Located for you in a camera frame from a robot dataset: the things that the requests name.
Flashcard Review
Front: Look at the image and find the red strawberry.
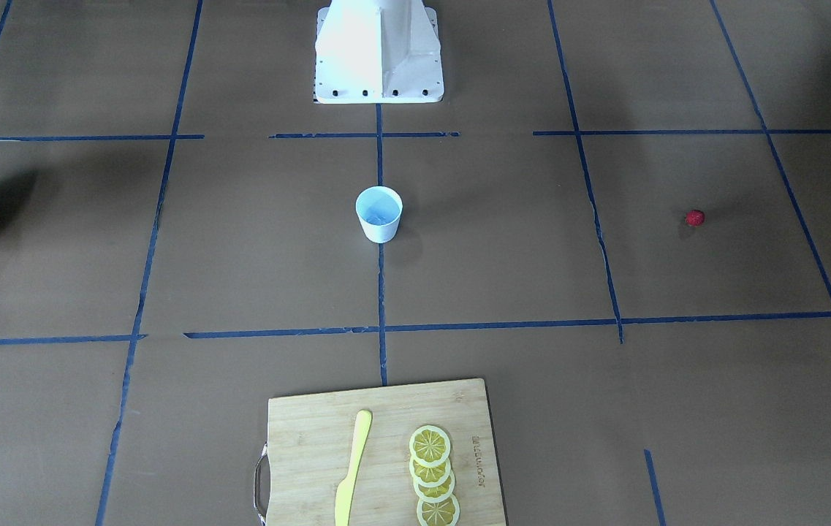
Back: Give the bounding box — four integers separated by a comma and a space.
685, 209, 706, 227

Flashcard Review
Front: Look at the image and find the light blue cup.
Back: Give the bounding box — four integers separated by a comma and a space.
354, 186, 404, 244

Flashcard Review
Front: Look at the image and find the wooden cutting board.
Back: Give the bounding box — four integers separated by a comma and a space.
254, 378, 506, 525

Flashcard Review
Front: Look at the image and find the yellow plastic knife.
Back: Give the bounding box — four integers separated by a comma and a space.
334, 409, 373, 525

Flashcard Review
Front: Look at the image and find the lemon slice one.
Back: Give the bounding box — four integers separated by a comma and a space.
409, 425, 452, 468

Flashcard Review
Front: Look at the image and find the lemon slice two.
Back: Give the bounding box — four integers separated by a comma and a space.
409, 459, 452, 487

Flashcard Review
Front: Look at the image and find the lemon slice three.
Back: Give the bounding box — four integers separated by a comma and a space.
412, 473, 456, 503

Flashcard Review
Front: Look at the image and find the lemon slice four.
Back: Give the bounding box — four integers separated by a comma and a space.
416, 494, 460, 526

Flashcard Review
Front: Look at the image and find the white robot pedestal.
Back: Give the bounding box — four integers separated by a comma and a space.
313, 1, 444, 104

